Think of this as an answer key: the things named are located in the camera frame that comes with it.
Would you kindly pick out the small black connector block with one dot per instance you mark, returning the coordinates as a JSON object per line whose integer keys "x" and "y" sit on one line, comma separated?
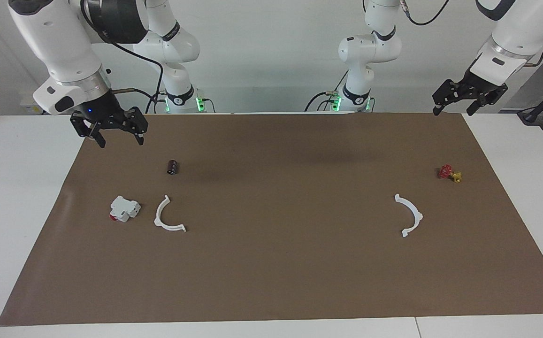
{"x": 173, "y": 167}

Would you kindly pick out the white circuit breaker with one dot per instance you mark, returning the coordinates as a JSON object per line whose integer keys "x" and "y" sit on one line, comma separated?
{"x": 123, "y": 207}

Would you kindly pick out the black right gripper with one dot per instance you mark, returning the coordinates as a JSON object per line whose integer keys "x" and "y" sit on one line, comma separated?
{"x": 97, "y": 110}

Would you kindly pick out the brown table mat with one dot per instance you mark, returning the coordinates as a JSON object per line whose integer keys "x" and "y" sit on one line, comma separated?
{"x": 276, "y": 263}

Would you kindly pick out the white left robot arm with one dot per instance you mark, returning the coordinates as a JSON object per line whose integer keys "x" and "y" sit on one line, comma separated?
{"x": 370, "y": 49}

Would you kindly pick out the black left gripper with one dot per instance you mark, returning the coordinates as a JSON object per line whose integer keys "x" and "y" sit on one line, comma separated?
{"x": 475, "y": 87}

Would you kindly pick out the white wall socket strip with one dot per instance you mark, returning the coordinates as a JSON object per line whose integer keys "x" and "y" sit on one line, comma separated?
{"x": 32, "y": 107}

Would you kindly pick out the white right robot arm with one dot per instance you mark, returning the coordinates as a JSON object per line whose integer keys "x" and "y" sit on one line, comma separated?
{"x": 65, "y": 42}

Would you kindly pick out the red handwheel yellow valve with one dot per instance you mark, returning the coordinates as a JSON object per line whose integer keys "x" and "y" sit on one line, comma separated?
{"x": 446, "y": 172}

